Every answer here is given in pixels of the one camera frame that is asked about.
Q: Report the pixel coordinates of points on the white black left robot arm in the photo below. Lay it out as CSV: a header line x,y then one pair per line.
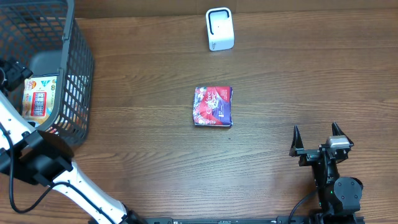
x,y
39,157

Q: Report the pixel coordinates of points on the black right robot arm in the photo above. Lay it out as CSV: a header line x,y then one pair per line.
x,y
339,197

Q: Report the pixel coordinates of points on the white barcode scanner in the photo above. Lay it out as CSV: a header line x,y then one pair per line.
x,y
219,24

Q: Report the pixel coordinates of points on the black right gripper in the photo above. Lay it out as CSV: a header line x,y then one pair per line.
x,y
308,156

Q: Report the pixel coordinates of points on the red purple snack packet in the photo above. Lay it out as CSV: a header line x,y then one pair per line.
x,y
212,106

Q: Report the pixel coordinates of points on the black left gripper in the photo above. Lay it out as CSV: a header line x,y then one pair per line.
x,y
17,73

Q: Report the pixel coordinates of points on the yellow orange snack bag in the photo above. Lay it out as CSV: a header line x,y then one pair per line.
x,y
38,99

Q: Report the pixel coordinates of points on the grey plastic mesh basket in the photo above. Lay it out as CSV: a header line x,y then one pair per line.
x,y
44,35

